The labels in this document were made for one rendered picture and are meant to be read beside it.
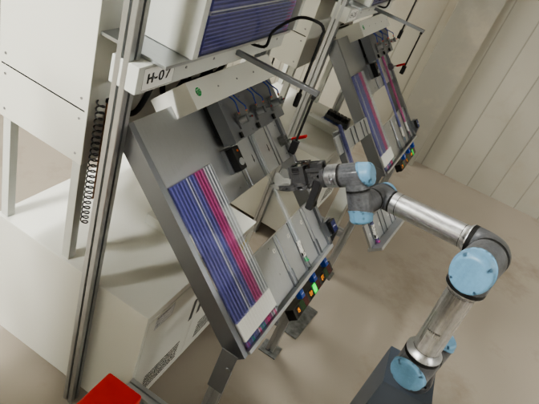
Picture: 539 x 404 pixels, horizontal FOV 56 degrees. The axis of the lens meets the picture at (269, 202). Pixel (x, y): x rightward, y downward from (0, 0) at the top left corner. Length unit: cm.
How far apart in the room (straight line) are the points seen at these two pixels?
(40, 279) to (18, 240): 15
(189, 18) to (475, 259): 94
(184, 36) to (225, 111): 34
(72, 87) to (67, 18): 17
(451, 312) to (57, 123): 121
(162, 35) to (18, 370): 144
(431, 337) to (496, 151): 329
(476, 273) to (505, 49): 323
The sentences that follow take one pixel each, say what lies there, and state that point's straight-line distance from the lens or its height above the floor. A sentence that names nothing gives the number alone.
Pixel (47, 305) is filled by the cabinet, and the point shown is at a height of 36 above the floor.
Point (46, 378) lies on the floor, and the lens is 224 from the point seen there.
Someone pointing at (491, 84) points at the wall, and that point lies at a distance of 458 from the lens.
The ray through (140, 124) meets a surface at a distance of 138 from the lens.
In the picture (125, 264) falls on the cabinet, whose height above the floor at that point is 62.
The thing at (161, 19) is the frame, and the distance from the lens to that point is 133.
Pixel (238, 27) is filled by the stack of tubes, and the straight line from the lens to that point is 146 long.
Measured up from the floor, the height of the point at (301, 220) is 83.
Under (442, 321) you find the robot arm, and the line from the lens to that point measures 158.
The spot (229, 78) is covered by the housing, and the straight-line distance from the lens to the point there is 160.
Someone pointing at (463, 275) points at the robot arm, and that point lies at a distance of 147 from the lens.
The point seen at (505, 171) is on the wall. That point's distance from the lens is 483.
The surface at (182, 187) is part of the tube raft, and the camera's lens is 140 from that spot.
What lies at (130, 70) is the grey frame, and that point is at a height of 136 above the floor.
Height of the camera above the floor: 187
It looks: 34 degrees down
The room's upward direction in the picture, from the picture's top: 22 degrees clockwise
